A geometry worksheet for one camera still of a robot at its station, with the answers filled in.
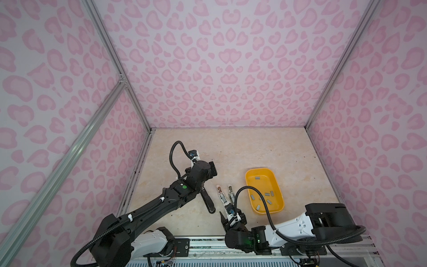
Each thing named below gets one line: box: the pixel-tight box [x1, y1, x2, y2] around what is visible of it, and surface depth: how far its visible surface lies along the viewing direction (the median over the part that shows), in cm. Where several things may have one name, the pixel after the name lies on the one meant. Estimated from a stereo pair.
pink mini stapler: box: [216, 184, 231, 206], surface depth 89 cm
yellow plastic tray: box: [245, 167, 285, 215], surface depth 92 cm
